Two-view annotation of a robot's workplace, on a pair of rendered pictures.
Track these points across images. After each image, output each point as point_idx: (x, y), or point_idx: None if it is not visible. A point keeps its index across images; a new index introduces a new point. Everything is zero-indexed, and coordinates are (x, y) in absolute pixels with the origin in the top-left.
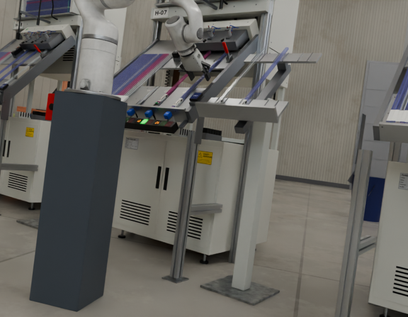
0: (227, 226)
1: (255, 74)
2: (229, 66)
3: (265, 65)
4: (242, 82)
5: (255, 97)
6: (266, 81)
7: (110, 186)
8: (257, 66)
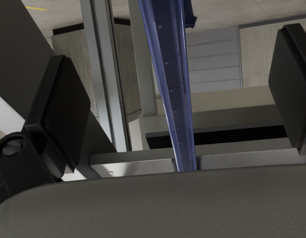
0: None
1: (116, 128)
2: (64, 180)
3: (143, 148)
4: (231, 97)
5: (94, 55)
6: (160, 107)
7: None
8: (118, 150)
